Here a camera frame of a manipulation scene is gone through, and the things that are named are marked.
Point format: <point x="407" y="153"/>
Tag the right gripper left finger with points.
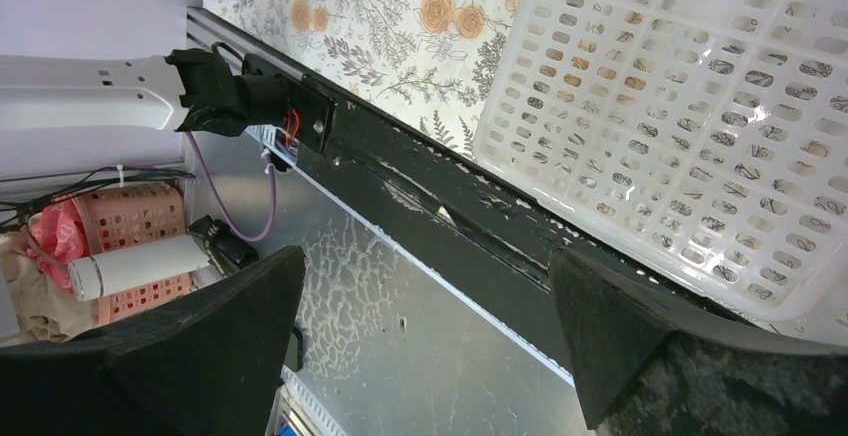
<point x="208" y="363"/>

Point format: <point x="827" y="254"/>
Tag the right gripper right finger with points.
<point x="649" y="363"/>

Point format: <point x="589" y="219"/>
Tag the white plastic basket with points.
<point x="706" y="139"/>

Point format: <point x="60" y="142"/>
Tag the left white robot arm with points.
<point x="188" y="90"/>

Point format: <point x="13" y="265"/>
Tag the white cylinder bottle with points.
<point x="110" y="273"/>

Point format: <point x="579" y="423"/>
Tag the pink basket with clutter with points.
<point x="33" y="259"/>

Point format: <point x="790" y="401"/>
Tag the floral table mat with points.
<point x="429" y="63"/>

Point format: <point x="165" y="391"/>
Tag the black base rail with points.
<point x="485" y="238"/>

